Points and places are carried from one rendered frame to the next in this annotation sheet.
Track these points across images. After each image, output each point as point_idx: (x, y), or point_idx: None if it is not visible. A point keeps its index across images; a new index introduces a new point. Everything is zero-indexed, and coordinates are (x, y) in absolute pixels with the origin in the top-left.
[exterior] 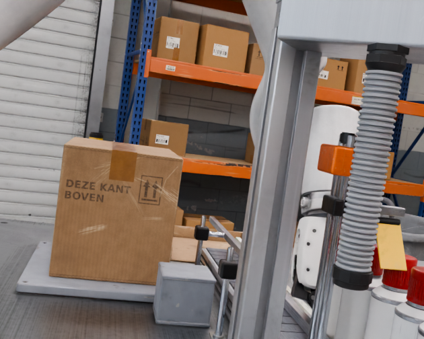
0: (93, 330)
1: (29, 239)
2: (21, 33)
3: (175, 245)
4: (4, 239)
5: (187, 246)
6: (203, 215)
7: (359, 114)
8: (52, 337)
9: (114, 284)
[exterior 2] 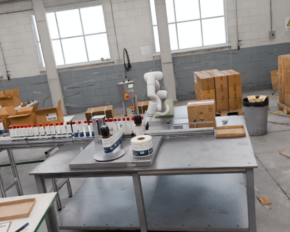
0: (171, 127)
1: (223, 119)
2: (155, 90)
3: (231, 129)
4: (221, 118)
5: (232, 130)
6: (194, 118)
7: (149, 102)
8: (169, 126)
9: (188, 125)
